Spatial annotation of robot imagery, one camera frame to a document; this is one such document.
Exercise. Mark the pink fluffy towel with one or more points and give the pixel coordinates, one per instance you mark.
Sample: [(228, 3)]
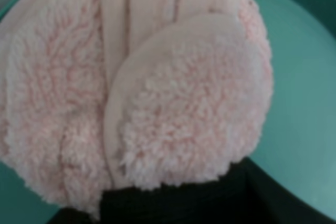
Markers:
[(103, 95)]

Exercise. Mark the black elastic hair band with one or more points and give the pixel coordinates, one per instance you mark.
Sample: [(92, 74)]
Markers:
[(246, 194)]

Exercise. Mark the teal round plastic plate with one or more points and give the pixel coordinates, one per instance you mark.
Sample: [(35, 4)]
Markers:
[(297, 143)]

